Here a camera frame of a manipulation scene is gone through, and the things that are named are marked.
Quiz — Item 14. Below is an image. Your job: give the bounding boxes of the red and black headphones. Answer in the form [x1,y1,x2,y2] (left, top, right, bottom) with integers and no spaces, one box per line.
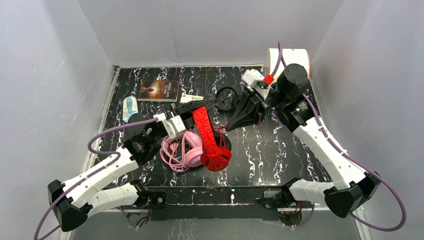
[193,106,232,172]

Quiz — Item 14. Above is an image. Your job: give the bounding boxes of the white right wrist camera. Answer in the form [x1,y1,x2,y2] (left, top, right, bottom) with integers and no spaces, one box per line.
[241,69,275,92]

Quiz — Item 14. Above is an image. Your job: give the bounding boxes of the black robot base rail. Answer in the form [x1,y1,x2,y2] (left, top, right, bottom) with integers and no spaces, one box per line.
[114,185,316,222]

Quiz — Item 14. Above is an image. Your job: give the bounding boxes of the pink over-ear headphones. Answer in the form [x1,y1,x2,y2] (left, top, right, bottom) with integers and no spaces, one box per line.
[159,131,203,173]

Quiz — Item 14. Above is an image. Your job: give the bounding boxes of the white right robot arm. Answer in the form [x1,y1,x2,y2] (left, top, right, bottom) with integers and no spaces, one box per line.
[226,63,380,218]

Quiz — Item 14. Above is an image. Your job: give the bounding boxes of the dark paperback book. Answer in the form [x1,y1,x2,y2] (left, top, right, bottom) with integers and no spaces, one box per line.
[136,79,180,102]

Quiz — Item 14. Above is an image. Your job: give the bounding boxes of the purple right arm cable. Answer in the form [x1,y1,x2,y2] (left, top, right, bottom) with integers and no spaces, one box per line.
[269,41,407,232]

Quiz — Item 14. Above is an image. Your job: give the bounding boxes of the white cylindrical container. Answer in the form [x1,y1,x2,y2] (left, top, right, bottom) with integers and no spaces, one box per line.
[262,48,311,79]

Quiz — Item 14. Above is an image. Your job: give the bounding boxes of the white and blue small device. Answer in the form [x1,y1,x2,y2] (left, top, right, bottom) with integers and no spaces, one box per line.
[122,96,139,123]

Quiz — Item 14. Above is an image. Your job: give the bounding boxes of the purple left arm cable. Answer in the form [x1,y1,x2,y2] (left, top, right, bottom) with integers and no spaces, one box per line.
[33,118,160,240]

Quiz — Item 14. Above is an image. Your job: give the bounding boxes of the black on-ear headphones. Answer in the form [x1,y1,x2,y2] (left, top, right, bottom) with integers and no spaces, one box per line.
[215,86,240,114]

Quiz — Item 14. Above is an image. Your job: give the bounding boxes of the small white cardboard box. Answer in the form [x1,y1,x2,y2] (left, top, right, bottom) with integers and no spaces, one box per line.
[179,93,204,104]

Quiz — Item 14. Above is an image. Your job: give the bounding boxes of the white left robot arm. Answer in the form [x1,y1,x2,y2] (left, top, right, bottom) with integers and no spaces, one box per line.
[47,99,215,232]

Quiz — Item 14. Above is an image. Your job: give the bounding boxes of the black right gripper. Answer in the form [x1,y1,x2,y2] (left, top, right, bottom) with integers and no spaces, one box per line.
[224,83,289,131]

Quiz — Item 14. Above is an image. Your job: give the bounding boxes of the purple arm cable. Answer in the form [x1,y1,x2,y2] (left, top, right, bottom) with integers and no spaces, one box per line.
[33,118,160,240]
[269,41,407,232]

